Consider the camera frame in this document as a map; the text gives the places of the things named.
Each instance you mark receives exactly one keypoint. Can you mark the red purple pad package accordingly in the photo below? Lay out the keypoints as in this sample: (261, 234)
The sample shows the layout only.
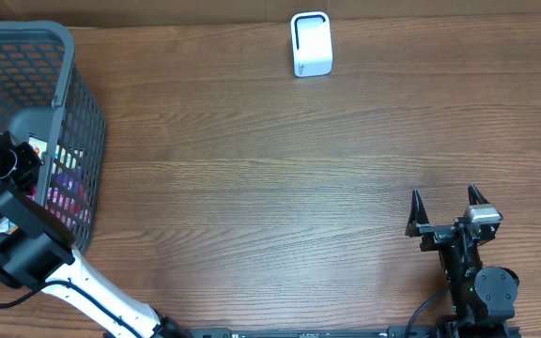
(70, 204)

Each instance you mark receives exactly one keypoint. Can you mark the white barcode scanner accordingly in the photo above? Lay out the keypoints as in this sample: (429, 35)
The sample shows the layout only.
(311, 44)

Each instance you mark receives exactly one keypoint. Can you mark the yellow snack bag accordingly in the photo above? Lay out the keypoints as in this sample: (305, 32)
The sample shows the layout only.
(39, 146)

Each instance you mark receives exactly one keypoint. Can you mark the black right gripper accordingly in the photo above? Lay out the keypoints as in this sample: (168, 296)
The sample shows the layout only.
(436, 235)

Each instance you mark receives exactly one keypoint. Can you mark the grey plastic shopping basket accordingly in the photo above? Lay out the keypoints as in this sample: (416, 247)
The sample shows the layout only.
(43, 92)

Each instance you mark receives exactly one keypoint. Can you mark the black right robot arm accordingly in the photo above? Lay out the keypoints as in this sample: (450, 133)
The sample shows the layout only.
(483, 297)

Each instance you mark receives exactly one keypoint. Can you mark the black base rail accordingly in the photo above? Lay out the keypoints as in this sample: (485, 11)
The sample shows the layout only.
(390, 332)

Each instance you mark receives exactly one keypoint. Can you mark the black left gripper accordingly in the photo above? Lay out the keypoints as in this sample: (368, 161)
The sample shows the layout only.
(31, 166)

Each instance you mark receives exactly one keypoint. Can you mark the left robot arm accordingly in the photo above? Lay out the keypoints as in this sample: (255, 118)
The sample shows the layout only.
(37, 251)

